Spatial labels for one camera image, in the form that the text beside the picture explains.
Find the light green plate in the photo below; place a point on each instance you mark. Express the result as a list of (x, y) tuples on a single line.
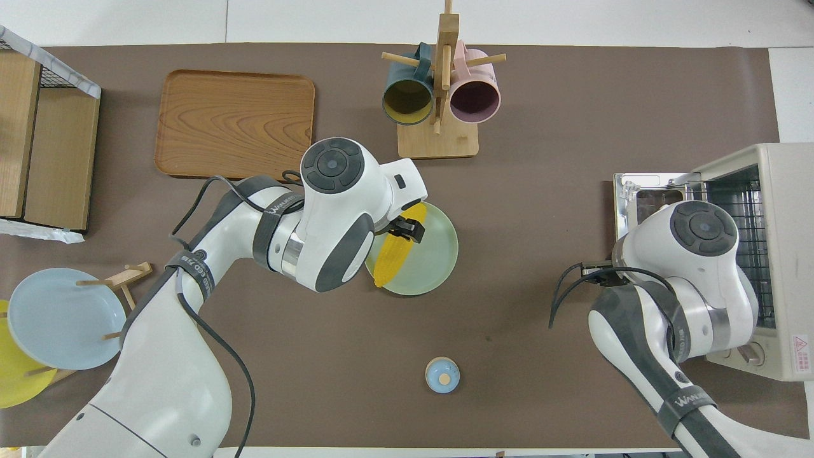
[(432, 261)]

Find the pink mug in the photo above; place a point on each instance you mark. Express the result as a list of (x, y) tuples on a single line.
[(474, 98)]

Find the dark teal mug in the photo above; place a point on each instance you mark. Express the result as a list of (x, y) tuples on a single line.
[(407, 102)]

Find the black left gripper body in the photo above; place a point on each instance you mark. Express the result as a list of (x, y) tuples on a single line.
[(397, 226)]

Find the light blue plate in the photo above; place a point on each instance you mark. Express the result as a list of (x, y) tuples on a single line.
[(63, 318)]

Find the yellow plate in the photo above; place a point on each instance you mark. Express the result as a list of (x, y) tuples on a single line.
[(16, 388)]

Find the brown table mat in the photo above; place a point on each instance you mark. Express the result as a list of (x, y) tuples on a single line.
[(540, 191)]

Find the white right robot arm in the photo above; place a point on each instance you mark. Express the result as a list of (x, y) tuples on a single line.
[(699, 280)]

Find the wooden plate rack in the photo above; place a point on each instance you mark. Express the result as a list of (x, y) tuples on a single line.
[(130, 273)]

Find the white checked cloth liner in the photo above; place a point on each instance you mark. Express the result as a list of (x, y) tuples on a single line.
[(38, 232)]

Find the wooden mug rack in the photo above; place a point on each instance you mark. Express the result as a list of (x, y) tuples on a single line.
[(439, 143)]

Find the small blue call bell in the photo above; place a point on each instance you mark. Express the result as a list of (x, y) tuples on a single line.
[(442, 375)]

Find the white toaster oven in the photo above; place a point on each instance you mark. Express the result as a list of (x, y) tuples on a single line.
[(788, 254)]

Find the yellow corn cob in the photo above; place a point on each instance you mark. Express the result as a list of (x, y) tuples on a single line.
[(388, 267)]

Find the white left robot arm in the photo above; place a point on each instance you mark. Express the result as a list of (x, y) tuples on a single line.
[(165, 381)]

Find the brown wooden tray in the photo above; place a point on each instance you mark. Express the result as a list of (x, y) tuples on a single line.
[(235, 124)]

